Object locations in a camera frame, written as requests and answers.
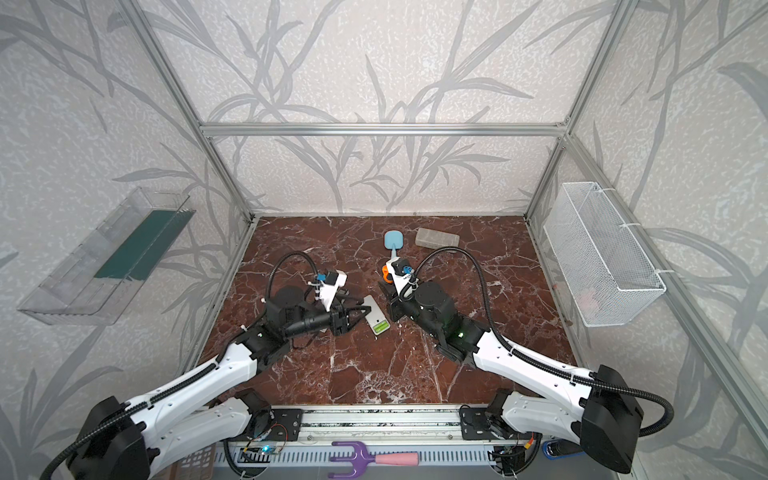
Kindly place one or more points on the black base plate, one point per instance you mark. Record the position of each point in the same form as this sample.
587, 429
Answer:
280, 425
476, 424

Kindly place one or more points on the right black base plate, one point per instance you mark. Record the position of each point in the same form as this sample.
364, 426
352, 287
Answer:
476, 424

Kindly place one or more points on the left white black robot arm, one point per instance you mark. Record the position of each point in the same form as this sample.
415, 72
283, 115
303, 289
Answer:
138, 438

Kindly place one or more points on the orange black small screwdriver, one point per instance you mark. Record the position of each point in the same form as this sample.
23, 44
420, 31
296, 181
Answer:
387, 277

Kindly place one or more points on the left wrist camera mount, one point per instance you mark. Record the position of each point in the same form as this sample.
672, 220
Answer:
327, 285

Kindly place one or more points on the light blue small spatula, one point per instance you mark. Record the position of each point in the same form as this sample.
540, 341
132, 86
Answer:
393, 241

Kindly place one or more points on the blue black device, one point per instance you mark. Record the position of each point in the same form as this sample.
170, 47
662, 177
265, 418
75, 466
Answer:
560, 449

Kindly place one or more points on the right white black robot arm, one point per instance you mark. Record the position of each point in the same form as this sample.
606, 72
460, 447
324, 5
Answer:
590, 409

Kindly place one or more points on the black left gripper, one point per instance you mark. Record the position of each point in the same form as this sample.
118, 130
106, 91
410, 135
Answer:
347, 321

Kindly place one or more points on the purple pink garden fork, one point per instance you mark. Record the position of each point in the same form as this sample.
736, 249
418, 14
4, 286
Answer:
361, 458

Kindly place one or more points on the white remote control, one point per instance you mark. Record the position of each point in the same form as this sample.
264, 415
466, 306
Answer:
376, 318

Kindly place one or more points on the brown plastic basket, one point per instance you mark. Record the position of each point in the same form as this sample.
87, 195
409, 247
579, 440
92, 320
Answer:
196, 466

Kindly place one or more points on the clear wall shelf green mat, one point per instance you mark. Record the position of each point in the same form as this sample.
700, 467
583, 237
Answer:
97, 281

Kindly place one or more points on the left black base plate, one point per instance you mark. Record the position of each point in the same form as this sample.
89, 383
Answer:
280, 425

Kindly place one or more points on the white wire mesh basket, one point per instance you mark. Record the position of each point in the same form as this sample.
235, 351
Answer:
608, 274

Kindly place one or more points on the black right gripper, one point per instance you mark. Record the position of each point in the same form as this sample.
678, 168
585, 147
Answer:
405, 297

